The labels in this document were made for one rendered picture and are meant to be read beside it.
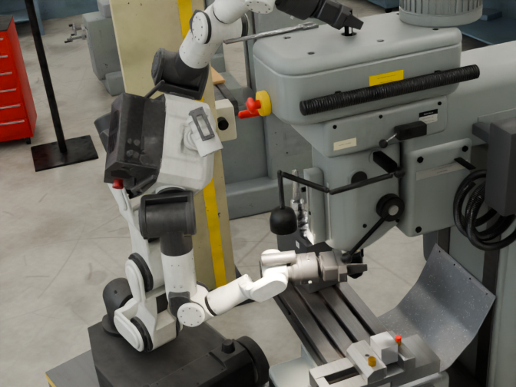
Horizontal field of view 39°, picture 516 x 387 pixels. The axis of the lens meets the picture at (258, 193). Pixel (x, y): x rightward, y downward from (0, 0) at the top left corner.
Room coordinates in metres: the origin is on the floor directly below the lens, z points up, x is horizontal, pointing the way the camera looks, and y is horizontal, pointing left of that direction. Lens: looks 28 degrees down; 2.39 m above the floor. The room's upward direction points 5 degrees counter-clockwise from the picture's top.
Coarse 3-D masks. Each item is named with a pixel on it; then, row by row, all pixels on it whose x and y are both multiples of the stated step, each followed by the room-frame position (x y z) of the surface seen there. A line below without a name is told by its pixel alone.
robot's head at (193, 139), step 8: (192, 120) 1.79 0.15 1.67; (200, 120) 1.79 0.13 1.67; (192, 128) 1.79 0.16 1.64; (192, 136) 1.81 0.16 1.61; (216, 136) 1.78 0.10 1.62; (192, 144) 1.81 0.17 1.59; (200, 144) 1.76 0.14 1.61; (208, 144) 1.75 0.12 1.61; (216, 144) 1.76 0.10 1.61; (200, 152) 1.76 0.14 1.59; (208, 152) 1.74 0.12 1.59
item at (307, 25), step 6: (300, 24) 1.80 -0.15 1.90; (306, 24) 1.80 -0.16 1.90; (312, 24) 1.80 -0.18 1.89; (276, 30) 1.76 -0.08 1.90; (282, 30) 1.76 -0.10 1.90; (288, 30) 1.76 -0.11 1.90; (294, 30) 1.76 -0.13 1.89; (246, 36) 1.73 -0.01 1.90; (252, 36) 1.73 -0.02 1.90; (258, 36) 1.73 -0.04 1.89; (264, 36) 1.74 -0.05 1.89; (228, 42) 1.71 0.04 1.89; (234, 42) 1.71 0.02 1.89
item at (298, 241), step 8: (304, 224) 2.09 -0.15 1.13; (296, 232) 2.06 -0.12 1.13; (304, 232) 2.04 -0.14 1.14; (280, 240) 2.14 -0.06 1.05; (288, 240) 2.08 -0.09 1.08; (296, 240) 2.03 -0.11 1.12; (304, 240) 2.01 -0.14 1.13; (280, 248) 2.14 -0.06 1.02; (288, 248) 2.09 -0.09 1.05; (296, 248) 2.03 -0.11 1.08; (304, 248) 1.98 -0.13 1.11; (312, 248) 1.97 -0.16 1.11; (320, 248) 1.99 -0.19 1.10; (328, 248) 2.00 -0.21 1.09; (320, 280) 1.98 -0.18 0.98; (336, 280) 2.01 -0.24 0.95; (304, 288) 2.00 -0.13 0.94; (312, 288) 1.97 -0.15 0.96; (320, 288) 1.98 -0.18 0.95
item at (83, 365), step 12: (72, 360) 2.39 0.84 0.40; (84, 360) 2.38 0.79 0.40; (48, 372) 2.33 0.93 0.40; (60, 372) 2.32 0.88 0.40; (72, 372) 2.31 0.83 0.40; (84, 372) 2.31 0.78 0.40; (48, 384) 2.33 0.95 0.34; (60, 384) 2.25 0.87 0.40; (72, 384) 2.24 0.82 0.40; (84, 384) 2.24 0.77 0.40; (96, 384) 2.23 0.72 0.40; (264, 384) 2.14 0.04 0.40
